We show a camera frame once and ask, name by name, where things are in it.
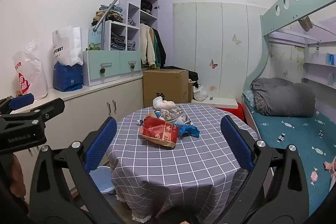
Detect white crumpled plastic bag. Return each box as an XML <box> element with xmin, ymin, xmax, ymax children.
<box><xmin>153</xmin><ymin>97</ymin><xmax>177</xmax><ymax>110</ymax></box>

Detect light blue waste bin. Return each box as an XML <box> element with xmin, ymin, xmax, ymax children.
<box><xmin>89</xmin><ymin>166</ymin><xmax>116</xmax><ymax>195</ymax></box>

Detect large cardboard box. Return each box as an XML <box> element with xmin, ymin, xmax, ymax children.
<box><xmin>143</xmin><ymin>69</ymin><xmax>189</xmax><ymax>108</ymax></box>

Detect person's left forearm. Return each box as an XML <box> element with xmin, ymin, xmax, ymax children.
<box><xmin>11</xmin><ymin>154</ymin><xmax>27</xmax><ymax>202</ymax></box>

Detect white low cabinet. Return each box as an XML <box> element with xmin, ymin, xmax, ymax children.
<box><xmin>10</xmin><ymin>74</ymin><xmax>144</xmax><ymax>188</ymax></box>

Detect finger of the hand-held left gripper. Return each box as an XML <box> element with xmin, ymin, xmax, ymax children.
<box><xmin>16</xmin><ymin>97</ymin><xmax>66</xmax><ymax>123</ymax></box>
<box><xmin>0</xmin><ymin>93</ymin><xmax>35</xmax><ymax>115</ymax></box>

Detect grey checked tablecloth table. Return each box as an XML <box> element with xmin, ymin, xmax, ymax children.
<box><xmin>106</xmin><ymin>103</ymin><xmax>259</xmax><ymax>222</ymax></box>

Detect white board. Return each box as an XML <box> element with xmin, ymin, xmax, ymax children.
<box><xmin>192</xmin><ymin>97</ymin><xmax>238</xmax><ymax>110</ymax></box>

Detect black hanging coat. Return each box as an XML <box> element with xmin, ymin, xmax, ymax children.
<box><xmin>155</xmin><ymin>28</ymin><xmax>167</xmax><ymax>67</ymax></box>

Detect grey printed packet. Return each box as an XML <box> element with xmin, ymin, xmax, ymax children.
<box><xmin>155</xmin><ymin>105</ymin><xmax>192</xmax><ymax>126</ymax></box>

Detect light blue pillow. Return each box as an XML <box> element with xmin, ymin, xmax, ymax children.
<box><xmin>245</xmin><ymin>91</ymin><xmax>256</xmax><ymax>108</ymax></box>

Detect cream hanging jacket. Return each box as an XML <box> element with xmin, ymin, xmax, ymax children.
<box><xmin>139</xmin><ymin>23</ymin><xmax>156</xmax><ymax>67</ymax></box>

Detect dark cloth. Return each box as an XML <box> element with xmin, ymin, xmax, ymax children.
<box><xmin>163</xmin><ymin>65</ymin><xmax>199</xmax><ymax>83</ymax></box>

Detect clear plastic bag red print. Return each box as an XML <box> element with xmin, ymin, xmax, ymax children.
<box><xmin>12</xmin><ymin>40</ymin><xmax>49</xmax><ymax>101</ymax></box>

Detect grey metal handrail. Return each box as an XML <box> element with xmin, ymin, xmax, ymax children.
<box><xmin>93</xmin><ymin>0</ymin><xmax>160</xmax><ymax>31</ymax></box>

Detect blue plastic package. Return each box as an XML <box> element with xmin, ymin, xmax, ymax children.
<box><xmin>53</xmin><ymin>61</ymin><xmax>84</xmax><ymax>92</ymax></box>

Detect blue plastic wrapper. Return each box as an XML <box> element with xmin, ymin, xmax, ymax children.
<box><xmin>175</xmin><ymin>123</ymin><xmax>200</xmax><ymax>138</ymax></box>

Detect teal candy print mattress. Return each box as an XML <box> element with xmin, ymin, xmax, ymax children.
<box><xmin>248</xmin><ymin>106</ymin><xmax>336</xmax><ymax>218</ymax></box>

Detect red plastic stool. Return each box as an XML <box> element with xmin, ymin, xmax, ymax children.
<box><xmin>218</xmin><ymin>103</ymin><xmax>245</xmax><ymax>122</ymax></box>

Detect mint green bunk bed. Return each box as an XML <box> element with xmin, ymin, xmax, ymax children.
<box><xmin>242</xmin><ymin>0</ymin><xmax>336</xmax><ymax>219</ymax></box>

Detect pale green wardrobe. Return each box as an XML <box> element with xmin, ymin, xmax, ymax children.
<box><xmin>172</xmin><ymin>1</ymin><xmax>263</xmax><ymax>101</ymax></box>

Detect red snack bag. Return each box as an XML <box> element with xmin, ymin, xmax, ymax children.
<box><xmin>139</xmin><ymin>112</ymin><xmax>181</xmax><ymax>149</ymax></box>

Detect small cardboard box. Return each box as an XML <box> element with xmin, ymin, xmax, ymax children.
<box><xmin>188</xmin><ymin>79</ymin><xmax>197</xmax><ymax>103</ymax></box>

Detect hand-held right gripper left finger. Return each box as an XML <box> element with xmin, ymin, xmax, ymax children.
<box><xmin>29</xmin><ymin>117</ymin><xmax>124</xmax><ymax>224</ymax></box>

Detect green hanging garment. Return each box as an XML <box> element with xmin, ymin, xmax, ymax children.
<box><xmin>153</xmin><ymin>30</ymin><xmax>159</xmax><ymax>65</ymax></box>

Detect beige cloth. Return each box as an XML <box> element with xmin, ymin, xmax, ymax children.
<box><xmin>298</xmin><ymin>17</ymin><xmax>314</xmax><ymax>31</ymax></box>

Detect white paper bag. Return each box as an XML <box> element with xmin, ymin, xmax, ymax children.
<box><xmin>51</xmin><ymin>26</ymin><xmax>84</xmax><ymax>66</ymax></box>

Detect pale teal box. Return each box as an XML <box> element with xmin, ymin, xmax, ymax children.
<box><xmin>88</xmin><ymin>25</ymin><xmax>105</xmax><ymax>46</ymax></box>

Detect dark folded clothes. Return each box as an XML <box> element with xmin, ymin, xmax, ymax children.
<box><xmin>140</xmin><ymin>1</ymin><xmax>155</xmax><ymax>14</ymax></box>

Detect folded jeans stack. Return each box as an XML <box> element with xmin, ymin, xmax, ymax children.
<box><xmin>110</xmin><ymin>32</ymin><xmax>127</xmax><ymax>50</ymax></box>

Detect pile of folded clothes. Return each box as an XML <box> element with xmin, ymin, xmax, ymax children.
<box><xmin>91</xmin><ymin>4</ymin><xmax>124</xmax><ymax>26</ymax></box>

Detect grey duvet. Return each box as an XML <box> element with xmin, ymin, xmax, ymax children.
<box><xmin>251</xmin><ymin>77</ymin><xmax>316</xmax><ymax>117</ymax></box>

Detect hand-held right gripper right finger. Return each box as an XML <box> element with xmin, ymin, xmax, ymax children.
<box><xmin>220</xmin><ymin>115</ymin><xmax>315</xmax><ymax>224</ymax></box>

